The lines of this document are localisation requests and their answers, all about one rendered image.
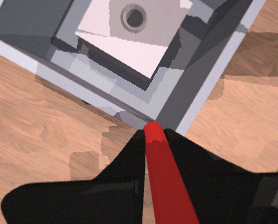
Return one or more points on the red peg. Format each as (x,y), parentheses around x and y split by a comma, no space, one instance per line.
(171,202)

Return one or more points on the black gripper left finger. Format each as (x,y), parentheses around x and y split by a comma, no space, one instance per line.
(114,196)

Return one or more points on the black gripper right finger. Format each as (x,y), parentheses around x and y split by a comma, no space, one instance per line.
(221,192)

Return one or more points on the white square plate with hole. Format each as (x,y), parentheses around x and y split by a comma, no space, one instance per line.
(133,34)

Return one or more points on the grey open box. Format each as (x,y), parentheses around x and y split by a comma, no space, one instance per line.
(39,36)

